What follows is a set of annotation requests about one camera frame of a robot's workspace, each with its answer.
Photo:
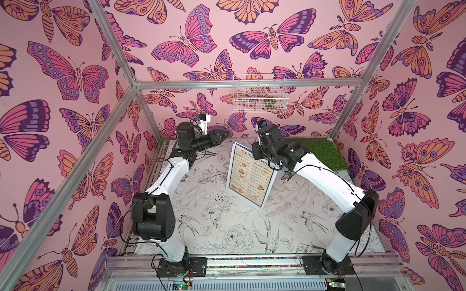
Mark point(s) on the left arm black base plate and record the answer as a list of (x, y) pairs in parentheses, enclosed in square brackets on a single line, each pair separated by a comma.
[(194, 267)]

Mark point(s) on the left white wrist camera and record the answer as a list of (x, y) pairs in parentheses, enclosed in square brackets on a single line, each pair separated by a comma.
[(203, 120)]

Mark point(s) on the aluminium cage frame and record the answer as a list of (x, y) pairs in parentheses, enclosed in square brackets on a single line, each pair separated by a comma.
[(30, 245)]

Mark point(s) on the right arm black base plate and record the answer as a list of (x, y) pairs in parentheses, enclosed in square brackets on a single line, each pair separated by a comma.
[(322, 265)]

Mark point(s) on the green succulent plant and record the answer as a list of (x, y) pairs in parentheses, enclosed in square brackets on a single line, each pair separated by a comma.
[(269, 103)]

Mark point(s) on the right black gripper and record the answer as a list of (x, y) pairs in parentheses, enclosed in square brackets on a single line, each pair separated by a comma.
[(262, 146)]

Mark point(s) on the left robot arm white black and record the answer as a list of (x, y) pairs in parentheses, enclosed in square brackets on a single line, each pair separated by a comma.
[(153, 217)]

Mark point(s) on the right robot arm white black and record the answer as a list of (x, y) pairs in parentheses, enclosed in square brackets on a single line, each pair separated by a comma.
[(358, 205)]

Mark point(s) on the white cutting board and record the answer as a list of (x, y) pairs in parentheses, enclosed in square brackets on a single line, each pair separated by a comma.
[(269, 192)]

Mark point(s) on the laminated dim sum menu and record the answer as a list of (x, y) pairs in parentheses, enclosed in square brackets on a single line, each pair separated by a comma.
[(251, 174)]

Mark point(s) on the aluminium front rail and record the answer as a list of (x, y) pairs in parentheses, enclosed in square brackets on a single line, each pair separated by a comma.
[(376, 272)]

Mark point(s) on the right small circuit board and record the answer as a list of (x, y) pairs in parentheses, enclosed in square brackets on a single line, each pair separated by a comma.
[(336, 284)]

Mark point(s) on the small green circuit board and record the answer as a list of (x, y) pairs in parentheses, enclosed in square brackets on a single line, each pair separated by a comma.
[(181, 286)]

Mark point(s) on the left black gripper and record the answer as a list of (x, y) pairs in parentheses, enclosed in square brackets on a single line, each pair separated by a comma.
[(214, 141)]

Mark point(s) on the white wire rack basket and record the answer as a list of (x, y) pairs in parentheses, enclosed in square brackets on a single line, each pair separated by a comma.
[(249, 95)]

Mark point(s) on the green artificial grass mat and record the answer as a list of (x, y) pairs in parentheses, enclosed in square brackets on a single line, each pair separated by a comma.
[(327, 153)]

